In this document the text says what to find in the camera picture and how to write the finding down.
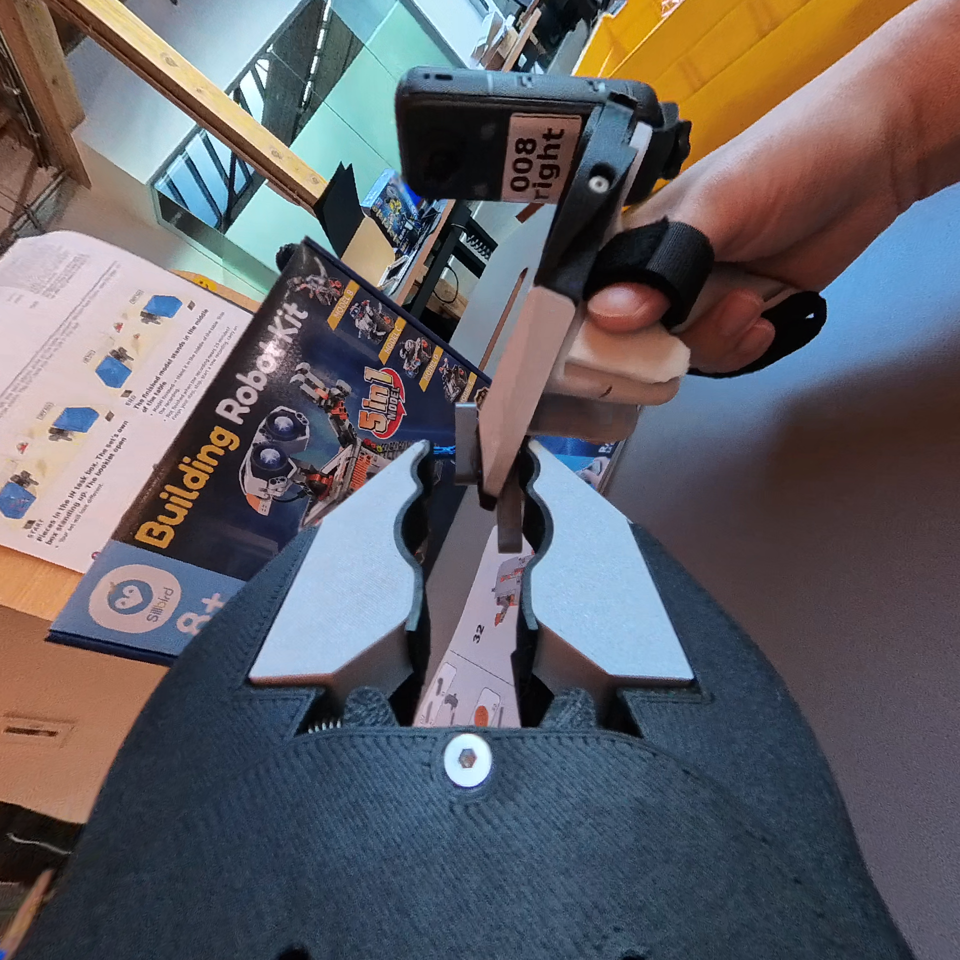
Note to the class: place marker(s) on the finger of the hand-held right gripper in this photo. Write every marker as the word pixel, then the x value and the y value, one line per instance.
pixel 529 375
pixel 585 418

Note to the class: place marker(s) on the black angular board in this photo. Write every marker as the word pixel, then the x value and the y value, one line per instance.
pixel 341 206

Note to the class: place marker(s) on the yellow plastic bin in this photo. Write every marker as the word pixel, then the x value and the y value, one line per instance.
pixel 705 52

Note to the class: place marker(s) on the grey desk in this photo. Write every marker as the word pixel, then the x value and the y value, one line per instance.
pixel 825 525

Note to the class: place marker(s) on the colourful toy box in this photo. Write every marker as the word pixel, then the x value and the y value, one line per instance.
pixel 391 201

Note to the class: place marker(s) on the white instruction poster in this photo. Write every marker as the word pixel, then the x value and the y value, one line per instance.
pixel 90 360

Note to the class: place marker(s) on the dark grey technic beam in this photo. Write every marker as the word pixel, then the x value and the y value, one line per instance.
pixel 466 442

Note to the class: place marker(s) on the person's right hand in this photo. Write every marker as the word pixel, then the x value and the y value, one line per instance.
pixel 795 187

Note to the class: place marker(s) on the blue robot kit box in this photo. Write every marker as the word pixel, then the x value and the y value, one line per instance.
pixel 225 465

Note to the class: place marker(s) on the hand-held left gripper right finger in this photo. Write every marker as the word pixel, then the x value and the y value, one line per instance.
pixel 607 600

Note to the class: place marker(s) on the open instruction booklet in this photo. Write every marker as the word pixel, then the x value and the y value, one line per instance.
pixel 480 637

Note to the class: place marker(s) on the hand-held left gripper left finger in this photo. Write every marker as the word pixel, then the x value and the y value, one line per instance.
pixel 337 600

